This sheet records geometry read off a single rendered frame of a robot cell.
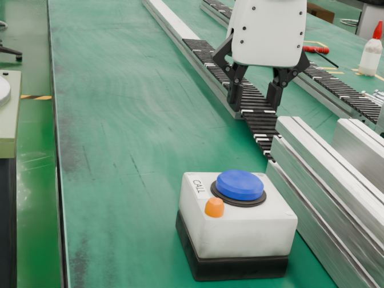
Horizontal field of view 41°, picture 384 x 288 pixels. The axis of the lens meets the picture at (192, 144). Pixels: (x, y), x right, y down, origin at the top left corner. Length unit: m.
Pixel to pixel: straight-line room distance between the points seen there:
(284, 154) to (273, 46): 0.22
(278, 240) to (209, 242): 0.06
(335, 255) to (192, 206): 0.13
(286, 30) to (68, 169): 0.34
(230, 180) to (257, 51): 0.32
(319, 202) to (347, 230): 0.05
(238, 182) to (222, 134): 0.29
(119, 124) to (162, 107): 0.10
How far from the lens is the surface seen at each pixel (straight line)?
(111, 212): 0.50
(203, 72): 0.94
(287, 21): 0.72
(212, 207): 0.40
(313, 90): 0.96
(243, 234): 0.41
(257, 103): 0.76
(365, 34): 3.21
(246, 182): 0.43
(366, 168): 0.55
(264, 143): 0.67
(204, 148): 0.66
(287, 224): 0.42
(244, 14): 0.70
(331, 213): 0.46
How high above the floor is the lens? 1.05
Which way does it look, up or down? 24 degrees down
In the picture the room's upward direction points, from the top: 8 degrees clockwise
